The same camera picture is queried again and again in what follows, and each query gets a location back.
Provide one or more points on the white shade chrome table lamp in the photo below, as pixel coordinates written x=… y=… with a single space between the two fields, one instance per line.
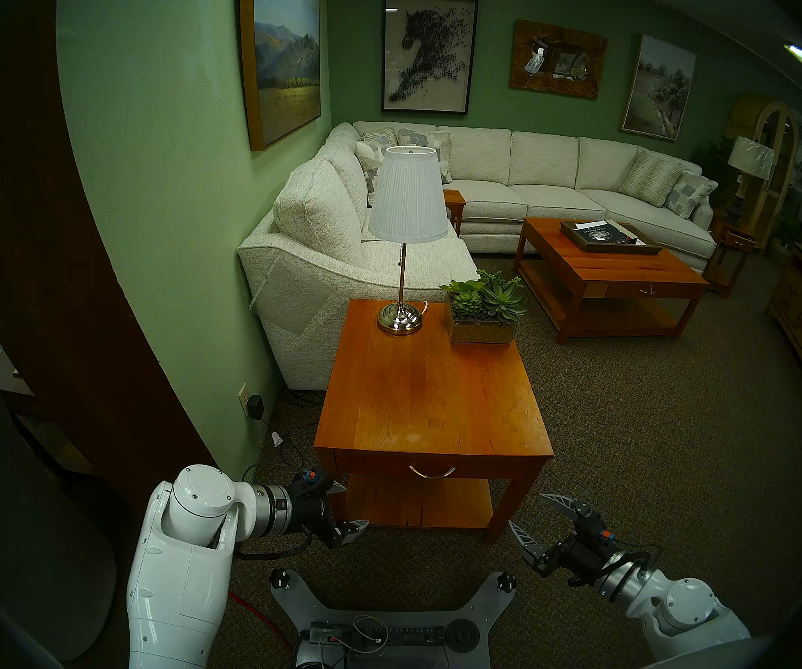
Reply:
x=408 y=201

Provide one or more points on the black framed horse picture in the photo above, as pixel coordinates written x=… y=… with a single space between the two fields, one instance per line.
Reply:
x=429 y=54

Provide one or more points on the cherry wood end table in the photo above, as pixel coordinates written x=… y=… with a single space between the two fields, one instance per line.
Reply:
x=429 y=389

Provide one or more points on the dark wooden serving tray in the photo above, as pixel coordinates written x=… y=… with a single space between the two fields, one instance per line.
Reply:
x=648 y=247

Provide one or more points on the cream sectional sofa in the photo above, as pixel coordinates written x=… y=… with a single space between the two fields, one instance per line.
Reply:
x=547 y=162

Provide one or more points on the plain cream throw pillow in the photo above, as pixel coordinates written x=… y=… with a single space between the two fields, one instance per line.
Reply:
x=367 y=162

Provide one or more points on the white paper sheet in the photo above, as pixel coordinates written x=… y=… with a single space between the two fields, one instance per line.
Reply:
x=589 y=225

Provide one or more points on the dark leafy floor plant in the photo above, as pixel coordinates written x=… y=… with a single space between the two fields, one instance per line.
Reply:
x=714 y=166

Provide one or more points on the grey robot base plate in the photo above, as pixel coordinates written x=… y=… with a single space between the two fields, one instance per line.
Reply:
x=491 y=598

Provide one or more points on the black power strip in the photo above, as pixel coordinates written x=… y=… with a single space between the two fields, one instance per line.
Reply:
x=408 y=636

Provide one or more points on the dark wooden side table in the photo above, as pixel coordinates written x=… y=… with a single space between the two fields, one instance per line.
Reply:
x=739 y=239

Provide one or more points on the succulent plants in wooden planter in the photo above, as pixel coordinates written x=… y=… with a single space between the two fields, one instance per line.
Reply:
x=481 y=329

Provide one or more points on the arched light wood cabinet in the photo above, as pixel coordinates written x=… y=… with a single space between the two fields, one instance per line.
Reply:
x=785 y=152

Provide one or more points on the grey patterned throw pillow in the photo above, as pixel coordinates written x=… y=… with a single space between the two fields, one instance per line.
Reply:
x=442 y=155
x=688 y=194

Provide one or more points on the mountain landscape painting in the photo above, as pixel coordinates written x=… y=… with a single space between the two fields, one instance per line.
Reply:
x=282 y=61

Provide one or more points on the rustic wood framed mirror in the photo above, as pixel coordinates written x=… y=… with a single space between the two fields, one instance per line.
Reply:
x=523 y=61

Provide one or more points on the grey upholstered chair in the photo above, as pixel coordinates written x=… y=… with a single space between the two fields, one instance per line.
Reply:
x=10 y=535

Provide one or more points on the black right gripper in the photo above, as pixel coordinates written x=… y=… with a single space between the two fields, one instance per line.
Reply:
x=582 y=549

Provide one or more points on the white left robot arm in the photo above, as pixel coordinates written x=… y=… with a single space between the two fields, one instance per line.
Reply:
x=185 y=570

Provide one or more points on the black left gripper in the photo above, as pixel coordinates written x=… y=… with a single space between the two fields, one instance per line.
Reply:
x=310 y=507

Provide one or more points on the tree landscape painting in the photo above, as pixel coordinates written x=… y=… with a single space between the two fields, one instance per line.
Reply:
x=659 y=89

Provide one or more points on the beige wall outlet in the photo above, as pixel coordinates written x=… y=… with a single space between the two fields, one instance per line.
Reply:
x=242 y=399

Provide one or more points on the lamp with plastic wrapped shade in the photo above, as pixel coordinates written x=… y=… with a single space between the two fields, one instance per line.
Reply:
x=749 y=157

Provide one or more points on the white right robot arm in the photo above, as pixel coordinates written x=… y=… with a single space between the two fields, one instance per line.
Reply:
x=686 y=605

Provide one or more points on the black book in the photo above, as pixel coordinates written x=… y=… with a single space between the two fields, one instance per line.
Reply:
x=603 y=235

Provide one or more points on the striped beige throw pillow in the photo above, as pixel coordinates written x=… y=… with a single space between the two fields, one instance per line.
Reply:
x=650 y=176
x=378 y=139

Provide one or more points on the black power adapter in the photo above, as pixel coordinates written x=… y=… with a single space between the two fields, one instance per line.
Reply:
x=256 y=407

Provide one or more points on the small wooden corner table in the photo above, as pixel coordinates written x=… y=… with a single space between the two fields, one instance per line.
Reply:
x=454 y=201

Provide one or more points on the cherry wood coffee table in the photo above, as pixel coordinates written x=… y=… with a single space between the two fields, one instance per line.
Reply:
x=617 y=267

